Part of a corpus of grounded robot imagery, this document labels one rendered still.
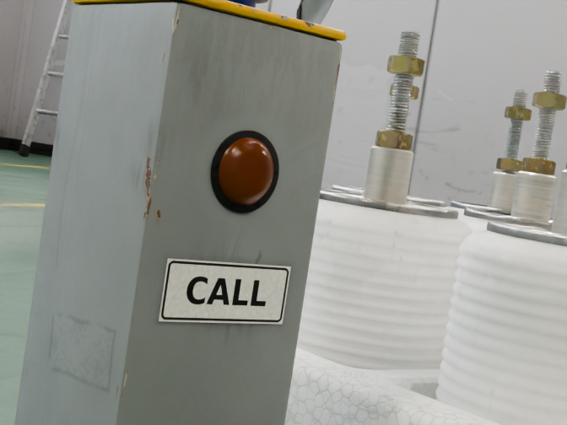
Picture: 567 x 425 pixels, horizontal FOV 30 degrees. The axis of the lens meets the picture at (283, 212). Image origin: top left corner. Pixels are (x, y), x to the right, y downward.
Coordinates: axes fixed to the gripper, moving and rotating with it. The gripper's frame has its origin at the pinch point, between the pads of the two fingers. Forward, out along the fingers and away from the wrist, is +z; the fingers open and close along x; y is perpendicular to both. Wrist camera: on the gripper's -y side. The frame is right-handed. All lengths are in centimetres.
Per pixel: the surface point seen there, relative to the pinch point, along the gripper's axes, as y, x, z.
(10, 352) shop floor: -59, -19, 35
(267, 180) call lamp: 29.0, -1.8, 9.0
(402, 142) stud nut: 11.5, 6.5, 6.5
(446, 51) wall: -621, 171, -76
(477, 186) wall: -604, 201, 9
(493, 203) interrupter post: -11.3, 19.1, 9.3
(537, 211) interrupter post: 5.5, 16.2, 9.1
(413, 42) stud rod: 11.0, 6.4, 1.5
